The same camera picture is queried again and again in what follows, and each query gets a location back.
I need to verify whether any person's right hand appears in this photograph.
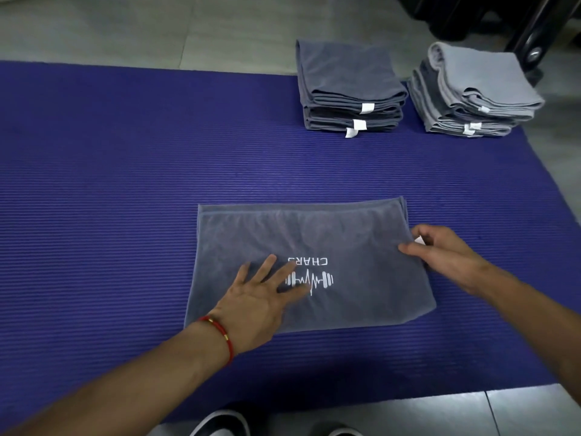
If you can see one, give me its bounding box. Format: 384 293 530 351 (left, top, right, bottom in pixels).
398 224 494 297

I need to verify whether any person's left hand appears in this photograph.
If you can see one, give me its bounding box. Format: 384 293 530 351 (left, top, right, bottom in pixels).
199 254 310 360

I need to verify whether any purple ribbed mat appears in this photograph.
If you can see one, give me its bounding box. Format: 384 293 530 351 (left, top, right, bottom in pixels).
0 60 581 425

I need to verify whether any person's right forearm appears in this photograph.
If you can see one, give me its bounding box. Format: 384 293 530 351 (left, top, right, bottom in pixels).
471 263 581 405

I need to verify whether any person's left forearm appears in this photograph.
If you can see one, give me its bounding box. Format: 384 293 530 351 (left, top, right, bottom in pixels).
8 322 230 436

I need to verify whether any red string bracelet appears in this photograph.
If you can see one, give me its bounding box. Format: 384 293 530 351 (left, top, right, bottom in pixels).
198 315 235 366

